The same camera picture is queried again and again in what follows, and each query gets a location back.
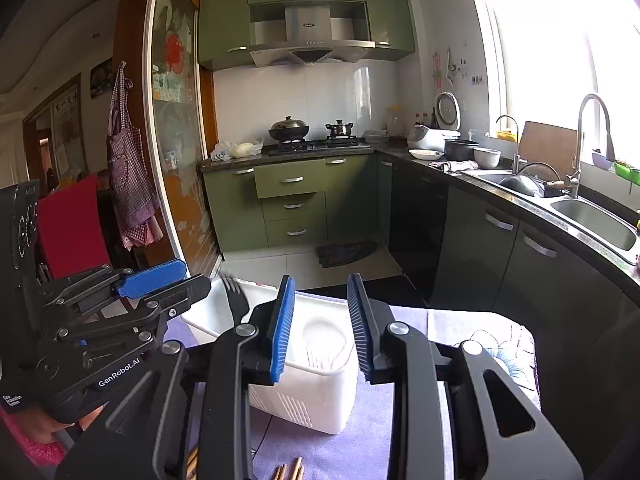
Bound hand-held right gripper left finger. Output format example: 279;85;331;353
55;275;297;480

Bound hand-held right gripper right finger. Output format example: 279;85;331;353
346;272;585;480

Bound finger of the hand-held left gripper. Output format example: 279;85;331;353
55;274;212;346
42;259;188;307

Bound black plastic fork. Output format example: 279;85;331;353
220;275;250;328

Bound white plastic utensil holder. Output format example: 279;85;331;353
181;280;360;436

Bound person's left forearm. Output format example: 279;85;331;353
0;405;68;467

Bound person's left hand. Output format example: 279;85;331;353
22;405;106;443

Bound dark floor cloth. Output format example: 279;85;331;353
315;239;380;270

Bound red chair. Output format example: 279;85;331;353
37;172;114;282

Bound checkered apron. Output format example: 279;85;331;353
107;62;166;250

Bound purple floral tablecloth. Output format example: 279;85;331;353
165;285;543;480

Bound green base cabinet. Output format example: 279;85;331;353
201;154;382;262

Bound dark base cabinets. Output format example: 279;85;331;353
377;152;640;441

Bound sliding glass door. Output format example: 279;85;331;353
143;0;227;277

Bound plastic bag with food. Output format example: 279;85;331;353
210;138;265;162

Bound green drawer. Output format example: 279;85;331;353
254;159;327;199

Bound black gas stove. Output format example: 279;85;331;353
264;136;373;156

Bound black wok with lid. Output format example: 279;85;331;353
268;115;310;142

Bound pink dish rag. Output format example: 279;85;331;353
434;159;479;175

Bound steel sink basin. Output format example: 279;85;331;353
464;169;551;197
548;197;639;252

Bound steel pot with lid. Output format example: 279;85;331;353
325;119;356;139

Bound black inner pot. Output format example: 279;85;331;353
443;139;481;163

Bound white bowl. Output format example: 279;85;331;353
472;147;502;170

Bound white rice cooker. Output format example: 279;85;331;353
407;91;462;152

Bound small chrome faucet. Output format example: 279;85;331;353
495;114;525;174

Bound wooden cutting board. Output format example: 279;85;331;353
519;120;582;182

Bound steel range hood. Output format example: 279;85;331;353
248;2;377;68

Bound tall steel faucet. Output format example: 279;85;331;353
564;93;616;199

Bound green plastic container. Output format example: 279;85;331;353
613;159;640;184

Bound kitchen window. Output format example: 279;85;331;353
470;0;640;211

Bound wall calendar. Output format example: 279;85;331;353
49;82;84;182

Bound dark wall poster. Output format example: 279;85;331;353
89;57;114;99

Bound dark wok with handle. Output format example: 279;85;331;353
498;162;565;199

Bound pink wall hook decoration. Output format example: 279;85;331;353
431;49;457;92

